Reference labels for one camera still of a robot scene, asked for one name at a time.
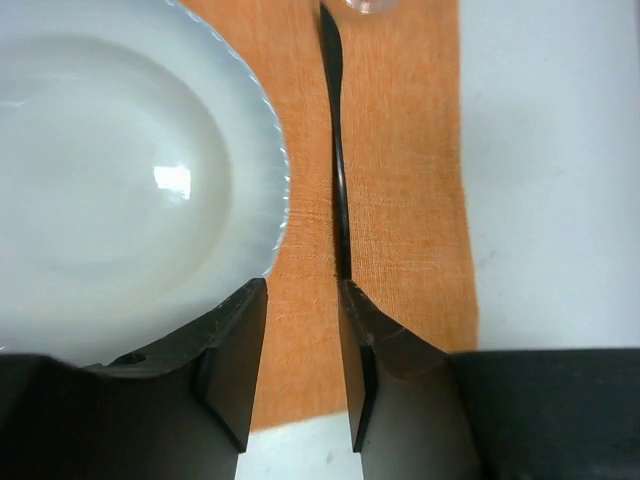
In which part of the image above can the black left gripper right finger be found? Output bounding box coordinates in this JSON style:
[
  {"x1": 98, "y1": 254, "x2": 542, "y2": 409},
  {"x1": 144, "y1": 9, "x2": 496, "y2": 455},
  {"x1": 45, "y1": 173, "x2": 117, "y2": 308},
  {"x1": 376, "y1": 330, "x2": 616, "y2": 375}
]
[{"x1": 338, "y1": 280, "x2": 639, "y2": 479}]

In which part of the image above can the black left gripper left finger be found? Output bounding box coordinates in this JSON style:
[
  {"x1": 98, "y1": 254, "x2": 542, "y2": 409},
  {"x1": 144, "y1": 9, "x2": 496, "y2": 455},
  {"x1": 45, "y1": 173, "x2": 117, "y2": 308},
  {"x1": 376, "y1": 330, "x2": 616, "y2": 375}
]
[{"x1": 1, "y1": 279, "x2": 267, "y2": 479}]

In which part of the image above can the white ceramic bowl plate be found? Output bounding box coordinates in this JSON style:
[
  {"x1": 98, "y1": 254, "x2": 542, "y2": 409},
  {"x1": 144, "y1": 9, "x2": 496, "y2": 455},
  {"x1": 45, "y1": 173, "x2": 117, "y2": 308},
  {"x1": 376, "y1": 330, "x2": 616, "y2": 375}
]
[{"x1": 1, "y1": 1, "x2": 290, "y2": 365}]

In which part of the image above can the orange cloth placemat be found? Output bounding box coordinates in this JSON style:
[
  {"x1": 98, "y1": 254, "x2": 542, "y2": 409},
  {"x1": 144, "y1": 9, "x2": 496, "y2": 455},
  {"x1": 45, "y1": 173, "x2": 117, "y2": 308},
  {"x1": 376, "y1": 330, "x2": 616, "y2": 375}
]
[{"x1": 191, "y1": 1, "x2": 478, "y2": 430}]

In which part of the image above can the black plastic knife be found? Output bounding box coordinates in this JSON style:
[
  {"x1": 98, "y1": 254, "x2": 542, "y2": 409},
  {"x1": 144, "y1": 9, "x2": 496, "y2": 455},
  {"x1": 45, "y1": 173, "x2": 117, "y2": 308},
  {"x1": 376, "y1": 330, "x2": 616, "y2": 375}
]
[{"x1": 319, "y1": 1, "x2": 352, "y2": 280}]

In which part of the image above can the clear drinking glass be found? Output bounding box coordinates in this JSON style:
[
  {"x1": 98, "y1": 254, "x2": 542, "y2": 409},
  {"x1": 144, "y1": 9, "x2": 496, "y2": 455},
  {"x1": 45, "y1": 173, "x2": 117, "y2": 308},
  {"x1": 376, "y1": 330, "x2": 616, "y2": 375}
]
[{"x1": 345, "y1": 0, "x2": 398, "y2": 15}]

